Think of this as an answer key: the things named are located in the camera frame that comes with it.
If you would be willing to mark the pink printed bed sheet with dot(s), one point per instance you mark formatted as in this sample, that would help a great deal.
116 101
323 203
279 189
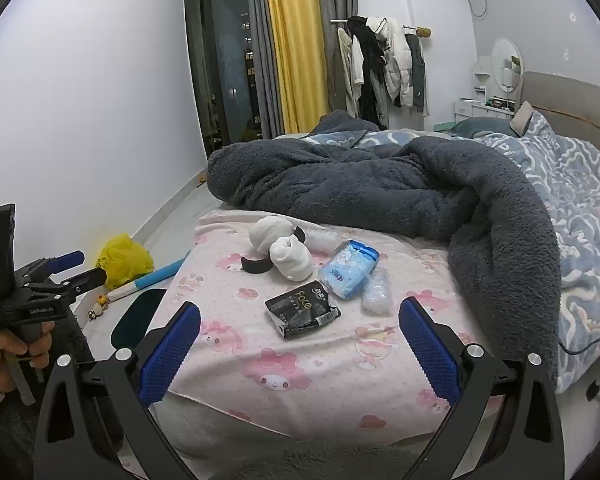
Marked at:
280 340

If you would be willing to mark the dark grey fleece blanket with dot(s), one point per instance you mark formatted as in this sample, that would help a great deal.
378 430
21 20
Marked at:
380 185

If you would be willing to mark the person's left hand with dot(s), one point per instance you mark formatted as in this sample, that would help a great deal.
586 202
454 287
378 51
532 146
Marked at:
0 360

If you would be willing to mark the beige hanging shirt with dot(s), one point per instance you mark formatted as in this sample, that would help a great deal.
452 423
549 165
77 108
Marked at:
350 70

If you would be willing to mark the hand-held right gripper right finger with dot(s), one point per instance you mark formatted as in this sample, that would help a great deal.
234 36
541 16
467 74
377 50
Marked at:
430 355

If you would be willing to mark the blue tissue packet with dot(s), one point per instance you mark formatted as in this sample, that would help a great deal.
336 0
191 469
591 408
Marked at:
347 270

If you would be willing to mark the black hanging garment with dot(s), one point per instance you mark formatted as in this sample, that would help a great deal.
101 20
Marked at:
370 60

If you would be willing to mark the dark blue pillow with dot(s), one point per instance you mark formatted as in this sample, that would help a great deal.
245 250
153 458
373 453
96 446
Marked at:
480 127

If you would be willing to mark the white puffer jacket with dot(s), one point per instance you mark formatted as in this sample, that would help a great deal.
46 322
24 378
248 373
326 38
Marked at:
397 60

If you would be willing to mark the white dresser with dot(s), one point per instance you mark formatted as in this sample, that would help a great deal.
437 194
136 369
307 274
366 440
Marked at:
472 107

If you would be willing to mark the small yellow duck toy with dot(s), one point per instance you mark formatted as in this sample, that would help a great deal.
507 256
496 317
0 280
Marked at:
100 300

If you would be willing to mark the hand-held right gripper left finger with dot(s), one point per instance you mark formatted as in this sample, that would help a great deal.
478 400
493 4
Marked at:
175 350

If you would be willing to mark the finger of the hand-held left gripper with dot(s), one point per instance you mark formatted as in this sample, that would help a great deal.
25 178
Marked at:
87 278
67 259

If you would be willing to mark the glass balcony door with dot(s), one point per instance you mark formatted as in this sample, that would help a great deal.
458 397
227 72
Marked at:
225 70

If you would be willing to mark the blue plush claw toy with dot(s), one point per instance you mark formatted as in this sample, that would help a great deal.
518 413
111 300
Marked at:
155 275

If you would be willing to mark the blue patterned duvet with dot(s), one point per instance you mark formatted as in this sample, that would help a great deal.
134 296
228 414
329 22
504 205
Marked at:
580 200

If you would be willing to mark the clothes rail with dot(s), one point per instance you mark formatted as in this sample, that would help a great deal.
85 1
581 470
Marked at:
422 31

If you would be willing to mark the grey bed headboard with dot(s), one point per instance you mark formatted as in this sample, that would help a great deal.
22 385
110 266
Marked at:
570 100

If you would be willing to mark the black foil packet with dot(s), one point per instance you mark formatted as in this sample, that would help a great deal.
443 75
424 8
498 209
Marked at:
300 312

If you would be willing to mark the person's grey fleece clothing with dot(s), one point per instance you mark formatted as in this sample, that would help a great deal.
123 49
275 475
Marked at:
60 440

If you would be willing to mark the clear bubble wrap piece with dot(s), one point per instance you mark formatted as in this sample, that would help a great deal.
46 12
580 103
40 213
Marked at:
377 292

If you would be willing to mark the grey hanging coat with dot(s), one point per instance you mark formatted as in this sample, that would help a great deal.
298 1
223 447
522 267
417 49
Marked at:
417 70

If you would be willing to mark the yellow curtain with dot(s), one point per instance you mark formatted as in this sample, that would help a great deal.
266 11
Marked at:
297 45

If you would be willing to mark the yellow plastic bag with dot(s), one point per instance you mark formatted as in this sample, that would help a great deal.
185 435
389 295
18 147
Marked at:
122 260

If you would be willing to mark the grey curtain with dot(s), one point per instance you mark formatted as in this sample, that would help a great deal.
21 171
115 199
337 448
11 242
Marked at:
262 60

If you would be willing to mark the round mirror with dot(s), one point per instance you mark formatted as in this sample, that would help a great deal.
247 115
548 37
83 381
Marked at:
505 57

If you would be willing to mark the dark trash bin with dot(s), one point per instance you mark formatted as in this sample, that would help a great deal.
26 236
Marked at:
135 315

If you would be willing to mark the small grey cushion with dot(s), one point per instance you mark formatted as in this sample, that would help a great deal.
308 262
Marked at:
522 117

